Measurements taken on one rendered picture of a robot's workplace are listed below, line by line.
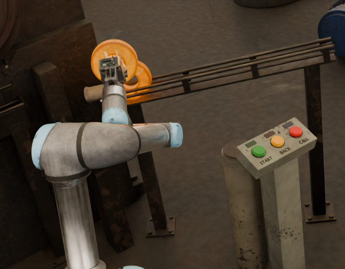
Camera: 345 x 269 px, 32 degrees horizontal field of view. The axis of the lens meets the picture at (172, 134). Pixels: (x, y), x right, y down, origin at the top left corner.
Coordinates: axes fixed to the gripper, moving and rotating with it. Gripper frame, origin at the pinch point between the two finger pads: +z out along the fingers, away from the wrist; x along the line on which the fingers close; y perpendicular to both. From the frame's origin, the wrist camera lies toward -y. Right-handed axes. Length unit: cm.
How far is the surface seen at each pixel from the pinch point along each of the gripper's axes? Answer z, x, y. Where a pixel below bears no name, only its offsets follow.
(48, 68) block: 8.8, 24.6, -7.4
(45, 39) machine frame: 20.6, 25.2, -3.5
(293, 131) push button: -33, -54, -15
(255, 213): -38, -39, -48
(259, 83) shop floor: 94, -65, -112
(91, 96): 3.4, 12.0, -19.2
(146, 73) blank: 3.7, -9.5, -12.9
